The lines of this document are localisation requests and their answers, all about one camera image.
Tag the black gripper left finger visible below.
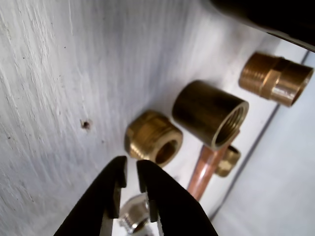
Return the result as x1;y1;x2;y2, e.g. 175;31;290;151
53;156;128;236

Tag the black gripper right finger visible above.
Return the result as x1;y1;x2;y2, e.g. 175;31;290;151
136;159;212;236

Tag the chrome hex bushing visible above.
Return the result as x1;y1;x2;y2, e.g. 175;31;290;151
118;194;151;234

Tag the copper pipe piece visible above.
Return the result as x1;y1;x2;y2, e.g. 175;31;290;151
187;130;241;201

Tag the brass compression nut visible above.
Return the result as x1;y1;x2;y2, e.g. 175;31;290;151
215;145;242;177

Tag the brass hex bushing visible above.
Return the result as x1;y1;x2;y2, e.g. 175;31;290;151
124;110;184;169

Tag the brass sleeve coupling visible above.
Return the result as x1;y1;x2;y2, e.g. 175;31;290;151
171;80;250;151

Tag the white wooden board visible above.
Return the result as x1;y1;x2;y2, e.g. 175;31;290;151
0;0;311;236

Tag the brass threaded adapter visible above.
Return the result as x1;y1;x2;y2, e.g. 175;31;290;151
238;52;315;108

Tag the black slotted plastic basket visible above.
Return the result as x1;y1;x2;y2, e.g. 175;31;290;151
209;0;315;54

